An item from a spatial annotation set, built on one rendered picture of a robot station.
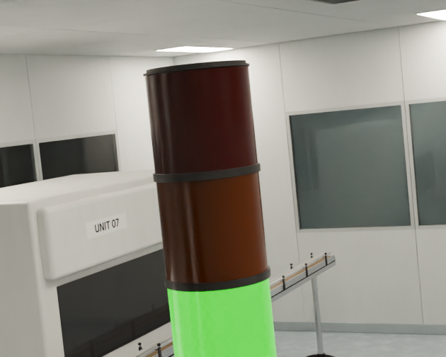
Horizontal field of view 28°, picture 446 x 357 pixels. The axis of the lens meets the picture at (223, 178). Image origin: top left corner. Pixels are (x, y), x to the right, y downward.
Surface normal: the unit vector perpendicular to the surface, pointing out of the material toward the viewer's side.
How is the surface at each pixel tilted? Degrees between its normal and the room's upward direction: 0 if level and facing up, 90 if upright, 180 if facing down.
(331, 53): 90
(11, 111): 90
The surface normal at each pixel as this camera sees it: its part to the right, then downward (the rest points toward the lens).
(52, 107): 0.89, -0.05
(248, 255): 0.65, 0.00
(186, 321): -0.64, 0.12
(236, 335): 0.24, 0.05
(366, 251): -0.44, 0.11
